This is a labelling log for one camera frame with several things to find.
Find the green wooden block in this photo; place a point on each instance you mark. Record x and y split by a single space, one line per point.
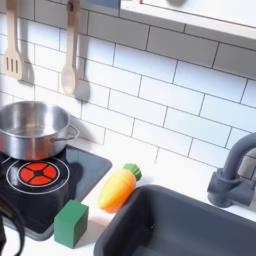
70 225

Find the orange toy carrot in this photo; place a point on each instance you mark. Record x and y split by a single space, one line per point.
116 190

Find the dark grey sink basin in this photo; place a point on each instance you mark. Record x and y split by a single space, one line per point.
186 226

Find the dark grey tap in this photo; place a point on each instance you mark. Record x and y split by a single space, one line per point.
230 180

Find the white wall cabinet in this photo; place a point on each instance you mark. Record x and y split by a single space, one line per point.
200 13

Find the wooden slotted spatula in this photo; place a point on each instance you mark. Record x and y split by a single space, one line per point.
12 60

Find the black toy stove top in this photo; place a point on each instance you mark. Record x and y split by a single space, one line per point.
76 173

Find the steel pot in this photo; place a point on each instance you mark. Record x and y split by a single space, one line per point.
31 131

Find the wooden spoon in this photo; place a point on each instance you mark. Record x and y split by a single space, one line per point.
70 66

